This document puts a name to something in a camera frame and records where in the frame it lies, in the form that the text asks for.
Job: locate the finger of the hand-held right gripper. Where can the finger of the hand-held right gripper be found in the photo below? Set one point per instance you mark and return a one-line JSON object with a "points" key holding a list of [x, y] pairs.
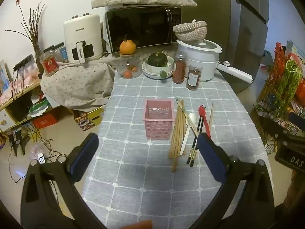
{"points": [[297, 118], [284, 134]]}

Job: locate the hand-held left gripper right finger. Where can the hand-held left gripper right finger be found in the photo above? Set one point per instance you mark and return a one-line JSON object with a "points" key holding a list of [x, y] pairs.
{"points": [[211, 157]]}

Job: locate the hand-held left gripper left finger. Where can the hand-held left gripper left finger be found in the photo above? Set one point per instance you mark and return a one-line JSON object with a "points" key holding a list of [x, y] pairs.
{"points": [[85, 153]]}

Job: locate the white plastic spoon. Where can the white plastic spoon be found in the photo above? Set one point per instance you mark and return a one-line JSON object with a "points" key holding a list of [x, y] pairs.
{"points": [[192, 118]]}

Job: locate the patterned wooden chopstick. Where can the patterned wooden chopstick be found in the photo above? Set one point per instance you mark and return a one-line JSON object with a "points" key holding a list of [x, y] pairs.
{"points": [[188, 119]]}

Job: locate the red plastic spoon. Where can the red plastic spoon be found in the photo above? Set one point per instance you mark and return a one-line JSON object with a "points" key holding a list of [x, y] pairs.
{"points": [[202, 111]]}

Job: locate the pink plastic utensil basket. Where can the pink plastic utensil basket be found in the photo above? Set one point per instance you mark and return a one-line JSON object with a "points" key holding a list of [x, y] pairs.
{"points": [[157, 130]]}

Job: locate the person's right hand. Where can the person's right hand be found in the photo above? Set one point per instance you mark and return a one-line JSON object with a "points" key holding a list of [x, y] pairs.
{"points": [[297, 186]]}

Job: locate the person's left hand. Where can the person's left hand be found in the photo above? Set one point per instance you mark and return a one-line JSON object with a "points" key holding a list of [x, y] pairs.
{"points": [[141, 225]]}

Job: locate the patterned cardboard box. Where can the patterned cardboard box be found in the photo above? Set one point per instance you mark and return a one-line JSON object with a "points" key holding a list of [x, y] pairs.
{"points": [[89, 120]]}

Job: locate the small white device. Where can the small white device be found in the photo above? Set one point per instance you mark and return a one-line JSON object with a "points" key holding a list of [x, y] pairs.
{"points": [[41, 158]]}

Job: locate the red flat box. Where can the red flat box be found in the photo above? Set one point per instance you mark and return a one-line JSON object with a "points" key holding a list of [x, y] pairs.
{"points": [[45, 121]]}

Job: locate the black floor clips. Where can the black floor clips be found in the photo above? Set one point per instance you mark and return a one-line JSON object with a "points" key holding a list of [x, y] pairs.
{"points": [[17, 143]]}

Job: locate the blue and white box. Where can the blue and white box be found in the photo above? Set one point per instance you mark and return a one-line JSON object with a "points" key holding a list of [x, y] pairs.
{"points": [[296, 50]]}

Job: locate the floral cabinet cover cloth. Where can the floral cabinet cover cloth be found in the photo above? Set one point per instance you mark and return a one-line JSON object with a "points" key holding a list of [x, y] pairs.
{"points": [[78, 83]]}

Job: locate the orange plastic bags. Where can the orange plastic bags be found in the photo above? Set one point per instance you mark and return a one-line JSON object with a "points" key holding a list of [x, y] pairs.
{"points": [[280, 50]]}

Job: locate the labelled red spice jar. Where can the labelled red spice jar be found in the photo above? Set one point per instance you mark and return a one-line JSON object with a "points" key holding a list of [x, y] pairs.
{"points": [[194, 78]]}

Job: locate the wooden shelf cabinet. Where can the wooden shelf cabinet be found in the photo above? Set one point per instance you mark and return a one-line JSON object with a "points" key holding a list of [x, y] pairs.
{"points": [[9, 109]]}

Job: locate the small orange fruit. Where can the small orange fruit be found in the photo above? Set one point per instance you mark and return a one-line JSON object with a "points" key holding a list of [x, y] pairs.
{"points": [[134, 69], [128, 74]]}

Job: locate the tall red spice jar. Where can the tall red spice jar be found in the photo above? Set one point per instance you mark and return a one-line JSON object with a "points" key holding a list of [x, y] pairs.
{"points": [[179, 71]]}

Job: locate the pink cloth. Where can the pink cloth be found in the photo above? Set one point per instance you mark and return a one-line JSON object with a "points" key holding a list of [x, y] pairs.
{"points": [[26, 78]]}

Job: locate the small green round fruit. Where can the small green round fruit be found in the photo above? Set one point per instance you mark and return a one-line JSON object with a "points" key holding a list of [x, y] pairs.
{"points": [[163, 74]]}

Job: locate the red label snack jar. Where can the red label snack jar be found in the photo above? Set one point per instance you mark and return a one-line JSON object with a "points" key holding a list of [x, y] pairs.
{"points": [[49, 64]]}

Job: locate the white electric cooking pot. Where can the white electric cooking pot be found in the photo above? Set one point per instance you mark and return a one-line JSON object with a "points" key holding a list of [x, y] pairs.
{"points": [[205, 59]]}

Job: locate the clear glass jar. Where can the clear glass jar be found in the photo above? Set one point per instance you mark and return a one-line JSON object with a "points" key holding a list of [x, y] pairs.
{"points": [[129, 65]]}

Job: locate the white ceramic bowl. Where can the white ceramic bowl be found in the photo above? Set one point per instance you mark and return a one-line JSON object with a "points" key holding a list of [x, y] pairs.
{"points": [[152, 72]]}

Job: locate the clear storage containers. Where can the clear storage containers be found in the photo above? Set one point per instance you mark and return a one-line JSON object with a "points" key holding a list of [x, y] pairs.
{"points": [[59, 51]]}

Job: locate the dark glass vase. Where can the dark glass vase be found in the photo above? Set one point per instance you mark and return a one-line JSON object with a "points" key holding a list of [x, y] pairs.
{"points": [[38, 57]]}

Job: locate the black power strip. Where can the black power strip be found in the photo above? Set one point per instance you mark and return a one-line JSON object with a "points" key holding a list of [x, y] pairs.
{"points": [[22, 62]]}

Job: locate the green pumpkin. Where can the green pumpkin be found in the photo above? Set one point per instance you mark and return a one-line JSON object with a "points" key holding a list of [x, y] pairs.
{"points": [[157, 59]]}

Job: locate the large orange with stem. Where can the large orange with stem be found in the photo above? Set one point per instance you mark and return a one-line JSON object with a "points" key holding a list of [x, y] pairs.
{"points": [[127, 47]]}

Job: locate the white air fryer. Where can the white air fryer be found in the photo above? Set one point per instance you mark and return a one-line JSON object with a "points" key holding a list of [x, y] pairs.
{"points": [[82, 33]]}

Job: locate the woven straw basket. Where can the woven straw basket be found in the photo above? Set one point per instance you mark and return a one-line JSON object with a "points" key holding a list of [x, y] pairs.
{"points": [[190, 31]]}

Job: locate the grey refrigerator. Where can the grey refrigerator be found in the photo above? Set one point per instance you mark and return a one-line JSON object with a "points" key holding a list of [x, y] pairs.
{"points": [[214, 9]]}

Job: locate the dried bare branches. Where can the dried bare branches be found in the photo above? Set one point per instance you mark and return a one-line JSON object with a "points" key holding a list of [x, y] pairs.
{"points": [[32, 26]]}

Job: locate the black microwave oven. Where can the black microwave oven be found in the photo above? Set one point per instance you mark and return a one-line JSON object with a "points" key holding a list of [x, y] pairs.
{"points": [[143, 26]]}

